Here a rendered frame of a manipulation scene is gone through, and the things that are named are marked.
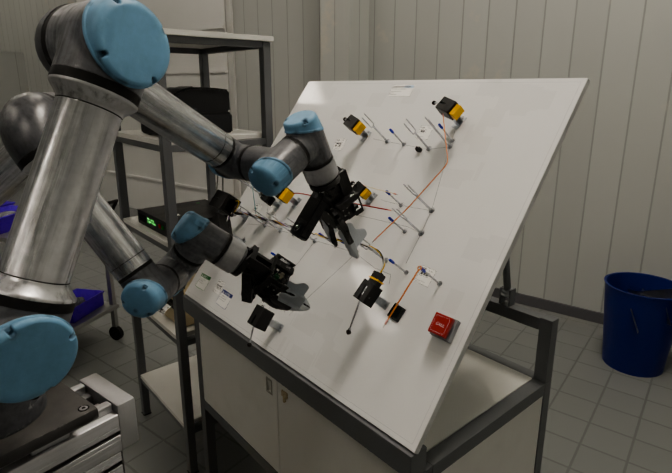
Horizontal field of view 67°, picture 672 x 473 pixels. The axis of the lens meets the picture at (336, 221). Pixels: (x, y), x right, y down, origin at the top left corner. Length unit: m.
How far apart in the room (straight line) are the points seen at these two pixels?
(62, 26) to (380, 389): 1.00
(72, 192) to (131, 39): 0.21
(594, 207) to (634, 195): 0.26
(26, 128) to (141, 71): 0.38
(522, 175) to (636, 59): 2.57
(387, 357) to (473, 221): 0.41
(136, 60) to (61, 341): 0.37
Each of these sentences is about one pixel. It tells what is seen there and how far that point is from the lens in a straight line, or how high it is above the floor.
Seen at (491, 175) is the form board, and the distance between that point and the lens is 1.42.
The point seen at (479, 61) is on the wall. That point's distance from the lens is 4.16.
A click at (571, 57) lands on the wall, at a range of 3.96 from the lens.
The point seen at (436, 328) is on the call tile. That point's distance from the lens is 1.24.
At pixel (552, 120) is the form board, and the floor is 1.57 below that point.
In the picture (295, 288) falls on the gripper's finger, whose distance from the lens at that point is 1.22.
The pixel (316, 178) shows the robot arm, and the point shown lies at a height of 1.46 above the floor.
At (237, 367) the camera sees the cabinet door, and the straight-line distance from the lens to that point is 1.91.
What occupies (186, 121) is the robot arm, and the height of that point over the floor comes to 1.59.
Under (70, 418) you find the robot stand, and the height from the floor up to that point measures 1.16.
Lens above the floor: 1.65
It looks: 15 degrees down
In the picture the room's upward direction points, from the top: straight up
